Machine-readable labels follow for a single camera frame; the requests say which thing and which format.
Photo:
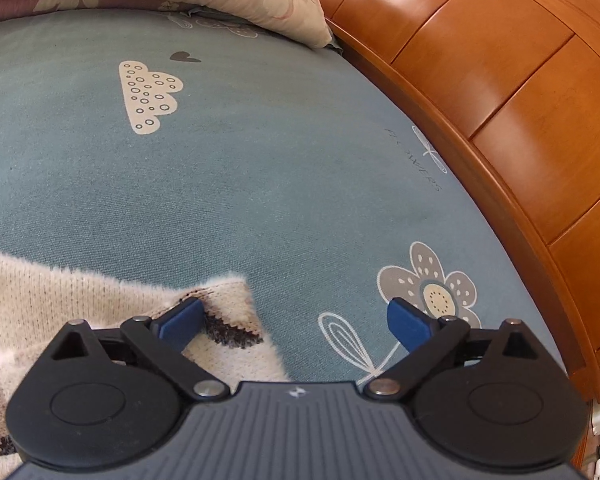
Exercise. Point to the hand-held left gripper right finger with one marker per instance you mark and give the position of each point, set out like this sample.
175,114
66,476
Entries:
407,322

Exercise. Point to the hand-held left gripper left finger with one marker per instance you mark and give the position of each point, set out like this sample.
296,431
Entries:
180,322

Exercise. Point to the cream fuzzy sweater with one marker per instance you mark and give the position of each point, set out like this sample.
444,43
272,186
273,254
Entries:
55,300

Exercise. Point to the blue floral bed sheet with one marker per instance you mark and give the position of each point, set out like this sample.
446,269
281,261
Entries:
255,160

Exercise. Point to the wooden headboard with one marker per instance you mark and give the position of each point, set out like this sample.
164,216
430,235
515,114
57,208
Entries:
480,60

